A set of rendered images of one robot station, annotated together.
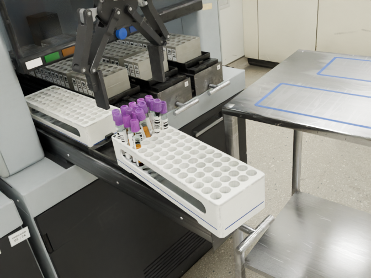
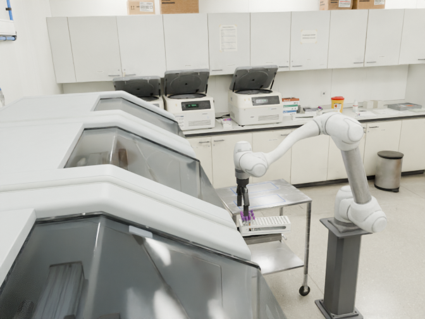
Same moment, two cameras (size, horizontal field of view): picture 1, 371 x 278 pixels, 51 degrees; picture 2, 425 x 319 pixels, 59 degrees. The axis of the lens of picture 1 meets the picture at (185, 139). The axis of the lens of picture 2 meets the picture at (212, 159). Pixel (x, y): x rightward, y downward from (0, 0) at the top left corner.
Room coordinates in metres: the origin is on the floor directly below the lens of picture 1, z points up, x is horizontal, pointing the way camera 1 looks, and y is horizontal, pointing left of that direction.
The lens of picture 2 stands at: (-0.28, 1.88, 1.94)
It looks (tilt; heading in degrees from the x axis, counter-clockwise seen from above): 18 degrees down; 302
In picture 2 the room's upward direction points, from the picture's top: 2 degrees counter-clockwise
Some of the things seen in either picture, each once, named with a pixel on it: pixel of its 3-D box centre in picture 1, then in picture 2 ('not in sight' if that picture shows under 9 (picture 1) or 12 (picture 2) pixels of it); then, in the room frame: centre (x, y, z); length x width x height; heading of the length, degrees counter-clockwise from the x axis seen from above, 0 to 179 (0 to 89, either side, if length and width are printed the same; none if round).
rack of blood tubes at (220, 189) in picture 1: (180, 167); (264, 225); (0.55, 0.01, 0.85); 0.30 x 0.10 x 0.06; 36
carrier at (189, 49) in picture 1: (186, 51); not in sight; (1.20, -0.04, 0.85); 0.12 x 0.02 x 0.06; 132
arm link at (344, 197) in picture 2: not in sight; (348, 202); (0.18, -0.50, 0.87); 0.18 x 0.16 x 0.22; 139
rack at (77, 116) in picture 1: (70, 114); not in sight; (0.87, 0.27, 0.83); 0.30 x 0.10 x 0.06; 43
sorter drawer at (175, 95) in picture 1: (109, 75); not in sight; (1.27, 0.23, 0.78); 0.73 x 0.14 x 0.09; 43
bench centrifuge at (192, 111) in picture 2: not in sight; (187, 97); (2.41, -1.85, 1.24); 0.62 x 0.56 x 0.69; 134
